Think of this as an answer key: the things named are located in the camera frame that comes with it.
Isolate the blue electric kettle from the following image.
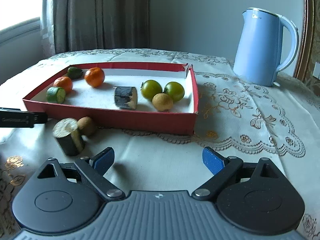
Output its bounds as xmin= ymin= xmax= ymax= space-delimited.
xmin=233 ymin=8 xmax=299 ymax=87

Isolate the green cucumber piece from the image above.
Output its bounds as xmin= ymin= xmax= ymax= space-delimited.
xmin=67 ymin=67 xmax=83 ymax=80
xmin=46 ymin=87 xmax=66 ymax=103

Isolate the tan longan fruit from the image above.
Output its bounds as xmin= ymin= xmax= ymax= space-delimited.
xmin=152 ymin=93 xmax=174 ymax=112

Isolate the white wall socket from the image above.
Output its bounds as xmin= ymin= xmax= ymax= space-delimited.
xmin=312 ymin=62 xmax=320 ymax=79

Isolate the gilded wooden frame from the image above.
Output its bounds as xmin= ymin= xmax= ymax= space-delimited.
xmin=293 ymin=0 xmax=319 ymax=96

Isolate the brown patterned curtain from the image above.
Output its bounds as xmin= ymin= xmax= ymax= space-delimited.
xmin=40 ymin=0 xmax=150 ymax=57

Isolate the red cardboard tray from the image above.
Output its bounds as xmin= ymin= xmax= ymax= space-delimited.
xmin=23 ymin=62 xmax=199 ymax=135

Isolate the orange mandarin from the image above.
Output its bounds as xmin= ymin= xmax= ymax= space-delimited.
xmin=53 ymin=76 xmax=73 ymax=94
xmin=84 ymin=67 xmax=105 ymax=88

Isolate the green tomato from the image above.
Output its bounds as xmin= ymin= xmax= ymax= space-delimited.
xmin=164 ymin=81 xmax=185 ymax=102
xmin=140 ymin=80 xmax=162 ymax=101

